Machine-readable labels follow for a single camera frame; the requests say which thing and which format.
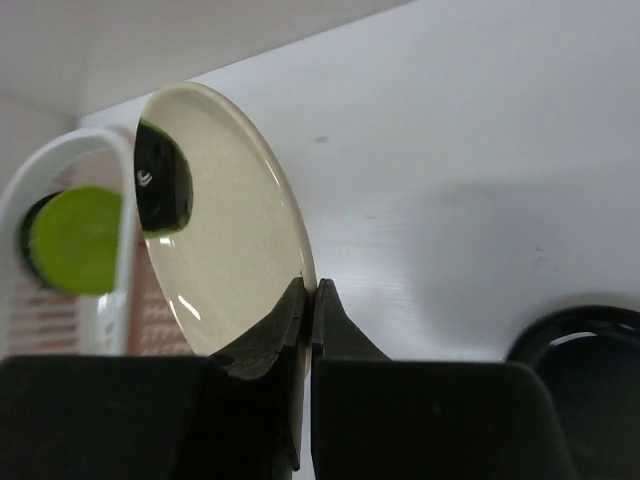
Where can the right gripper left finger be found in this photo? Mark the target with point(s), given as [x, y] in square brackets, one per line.
[235, 414]

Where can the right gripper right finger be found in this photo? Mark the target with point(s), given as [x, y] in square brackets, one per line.
[377, 418]

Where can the cream plate with black spot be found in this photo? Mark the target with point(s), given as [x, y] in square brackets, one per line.
[222, 226]

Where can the lime green plate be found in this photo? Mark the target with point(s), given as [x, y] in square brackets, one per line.
[74, 240]

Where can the blue patterned plate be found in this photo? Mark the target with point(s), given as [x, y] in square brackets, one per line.
[23, 240]

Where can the pink white dish rack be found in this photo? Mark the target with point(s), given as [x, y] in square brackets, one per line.
[133, 319]

